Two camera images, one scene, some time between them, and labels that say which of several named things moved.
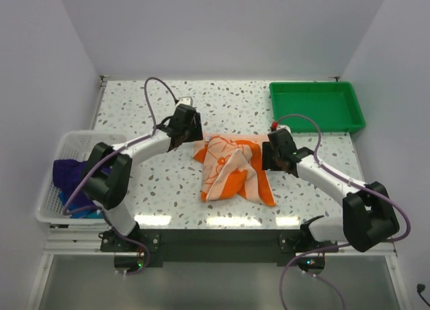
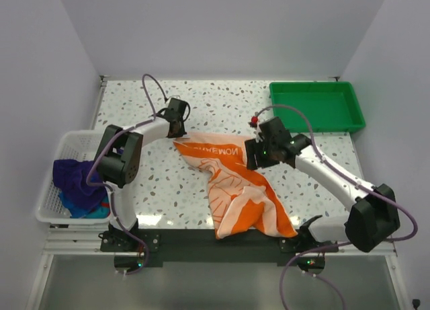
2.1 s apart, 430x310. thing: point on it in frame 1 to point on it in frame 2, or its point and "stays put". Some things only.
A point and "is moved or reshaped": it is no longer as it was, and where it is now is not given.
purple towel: [68, 173] stays put
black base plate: [215, 247] stays put
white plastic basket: [74, 145] stays put
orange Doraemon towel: [231, 167] is moved or reshaped
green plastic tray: [334, 105] stays put
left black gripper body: [193, 133] to [181, 130]
